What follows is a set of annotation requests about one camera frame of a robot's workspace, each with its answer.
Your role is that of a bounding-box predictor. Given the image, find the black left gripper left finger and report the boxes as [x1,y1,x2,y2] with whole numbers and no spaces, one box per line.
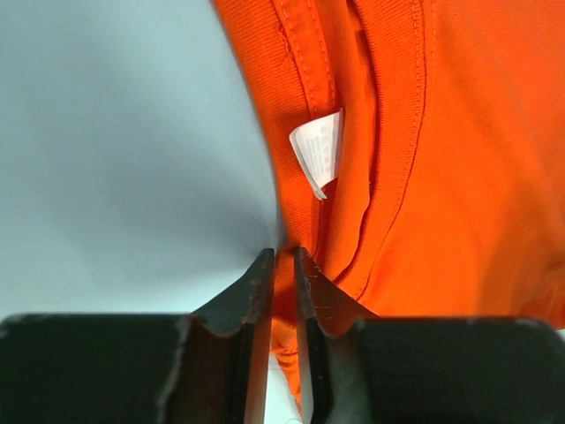
[1,249,275,424]

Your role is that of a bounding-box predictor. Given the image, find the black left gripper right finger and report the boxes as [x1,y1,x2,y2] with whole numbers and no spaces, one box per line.
[294,247,564,423]

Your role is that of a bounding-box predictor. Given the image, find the orange t shirt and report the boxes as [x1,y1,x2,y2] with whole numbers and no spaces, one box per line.
[215,1,564,404]

